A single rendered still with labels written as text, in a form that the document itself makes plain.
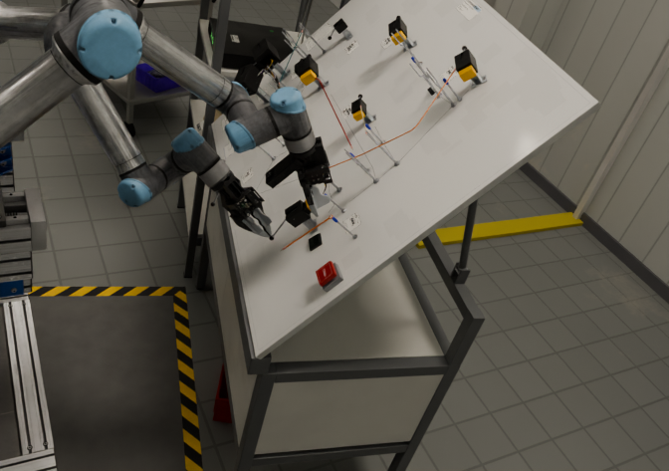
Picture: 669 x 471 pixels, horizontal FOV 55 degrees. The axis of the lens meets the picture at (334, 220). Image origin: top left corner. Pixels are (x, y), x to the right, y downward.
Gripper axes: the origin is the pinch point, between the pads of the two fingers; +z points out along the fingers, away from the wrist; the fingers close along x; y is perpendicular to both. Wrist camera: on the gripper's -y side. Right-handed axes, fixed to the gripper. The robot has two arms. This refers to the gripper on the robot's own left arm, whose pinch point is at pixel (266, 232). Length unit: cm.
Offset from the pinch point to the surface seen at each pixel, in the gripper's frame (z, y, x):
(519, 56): 2, 46, 67
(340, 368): 39.5, 10.5, -13.4
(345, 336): 38.9, 2.1, -3.6
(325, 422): 55, -4, -25
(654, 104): 144, -74, 254
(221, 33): -46, -61, 57
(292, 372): 29.7, 8.4, -23.3
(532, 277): 168, -104, 133
